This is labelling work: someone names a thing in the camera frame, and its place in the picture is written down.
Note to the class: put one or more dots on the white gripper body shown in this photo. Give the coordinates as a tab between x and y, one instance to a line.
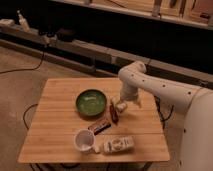
133	97

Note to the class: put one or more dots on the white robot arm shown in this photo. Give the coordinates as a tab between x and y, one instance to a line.
196	152

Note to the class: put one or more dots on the dark red pepper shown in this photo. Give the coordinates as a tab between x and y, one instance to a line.
113	114

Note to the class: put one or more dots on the green ceramic bowl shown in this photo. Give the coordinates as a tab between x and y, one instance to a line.
91	102

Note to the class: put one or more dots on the brown snack bar wrapper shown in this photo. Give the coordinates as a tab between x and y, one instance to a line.
100	125

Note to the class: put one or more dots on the white lying bottle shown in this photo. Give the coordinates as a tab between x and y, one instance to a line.
116	145

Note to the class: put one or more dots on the wooden table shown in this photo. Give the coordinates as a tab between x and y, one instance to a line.
60	133

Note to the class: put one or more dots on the white plastic cup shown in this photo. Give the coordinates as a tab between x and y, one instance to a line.
84	141

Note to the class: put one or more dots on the black round object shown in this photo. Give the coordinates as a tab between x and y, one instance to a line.
65	35

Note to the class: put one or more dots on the white spray bottle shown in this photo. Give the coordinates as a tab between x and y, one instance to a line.
23	22

